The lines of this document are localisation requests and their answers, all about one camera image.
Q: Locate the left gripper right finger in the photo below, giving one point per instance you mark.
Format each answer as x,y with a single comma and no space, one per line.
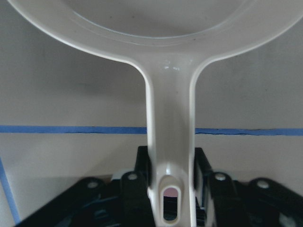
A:
224,202

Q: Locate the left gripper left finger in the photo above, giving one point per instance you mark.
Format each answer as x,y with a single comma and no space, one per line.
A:
91,202

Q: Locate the beige plastic dustpan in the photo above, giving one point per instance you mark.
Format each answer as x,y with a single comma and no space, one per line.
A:
170,42

